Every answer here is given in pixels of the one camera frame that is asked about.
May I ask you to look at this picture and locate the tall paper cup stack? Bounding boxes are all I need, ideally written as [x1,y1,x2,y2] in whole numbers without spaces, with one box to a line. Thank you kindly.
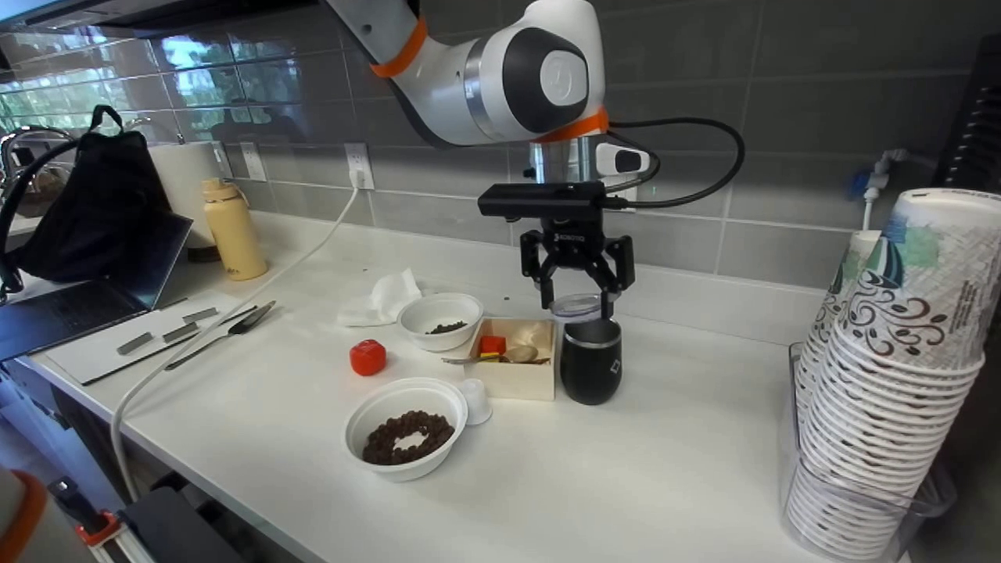
[783,189,1001,563]

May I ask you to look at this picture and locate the short paper cup stack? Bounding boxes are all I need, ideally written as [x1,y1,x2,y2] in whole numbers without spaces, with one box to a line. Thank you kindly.
[811,231,880,343]

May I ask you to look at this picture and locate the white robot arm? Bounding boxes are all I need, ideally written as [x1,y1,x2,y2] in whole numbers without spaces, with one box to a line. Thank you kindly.
[326,0,634,318]

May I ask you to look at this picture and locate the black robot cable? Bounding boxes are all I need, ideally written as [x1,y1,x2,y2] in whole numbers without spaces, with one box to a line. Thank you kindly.
[608,115,748,213]

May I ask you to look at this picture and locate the white power cable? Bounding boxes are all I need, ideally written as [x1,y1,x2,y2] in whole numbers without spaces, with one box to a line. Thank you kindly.
[110,176,370,504]

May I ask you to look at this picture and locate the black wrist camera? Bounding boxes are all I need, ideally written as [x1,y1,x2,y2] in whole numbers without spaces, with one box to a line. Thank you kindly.
[480,185,604,223]

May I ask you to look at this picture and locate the small white cardboard box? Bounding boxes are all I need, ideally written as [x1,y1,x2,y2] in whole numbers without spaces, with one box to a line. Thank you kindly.
[465,318,557,399]

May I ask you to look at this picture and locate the red plastic cup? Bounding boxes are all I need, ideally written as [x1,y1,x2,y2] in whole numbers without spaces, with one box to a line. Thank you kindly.
[351,337,389,374]

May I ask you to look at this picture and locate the white wall outlet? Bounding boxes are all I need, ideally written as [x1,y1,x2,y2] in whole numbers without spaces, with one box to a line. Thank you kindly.
[343,145,377,190]

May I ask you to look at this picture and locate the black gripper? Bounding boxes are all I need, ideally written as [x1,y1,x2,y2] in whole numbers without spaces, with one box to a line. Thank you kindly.
[520,223,634,318]

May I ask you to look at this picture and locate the yellow bottle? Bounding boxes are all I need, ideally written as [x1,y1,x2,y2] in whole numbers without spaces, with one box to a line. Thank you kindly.
[205,178,269,281]

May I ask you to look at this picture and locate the clear cup lid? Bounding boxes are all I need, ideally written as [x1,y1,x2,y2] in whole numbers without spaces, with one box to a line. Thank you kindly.
[551,298,600,321]

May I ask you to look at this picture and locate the black backpack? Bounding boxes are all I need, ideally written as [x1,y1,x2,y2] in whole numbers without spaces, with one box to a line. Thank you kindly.
[0,103,190,298]

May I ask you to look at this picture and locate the white bowl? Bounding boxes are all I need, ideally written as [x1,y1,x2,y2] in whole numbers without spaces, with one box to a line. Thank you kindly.
[343,379,468,480]
[399,295,483,352]

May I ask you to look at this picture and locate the white bowl near side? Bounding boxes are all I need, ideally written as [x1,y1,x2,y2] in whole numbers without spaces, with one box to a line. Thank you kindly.
[343,379,468,480]

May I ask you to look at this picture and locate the black cup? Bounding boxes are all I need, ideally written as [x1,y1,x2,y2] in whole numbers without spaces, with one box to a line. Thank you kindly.
[560,318,622,405]

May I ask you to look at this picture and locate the white bowl far side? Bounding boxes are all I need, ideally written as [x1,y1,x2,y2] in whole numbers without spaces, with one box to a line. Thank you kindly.
[399,295,483,352]

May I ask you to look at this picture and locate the black tongs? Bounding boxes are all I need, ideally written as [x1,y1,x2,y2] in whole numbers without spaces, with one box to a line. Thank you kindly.
[71,301,276,384]

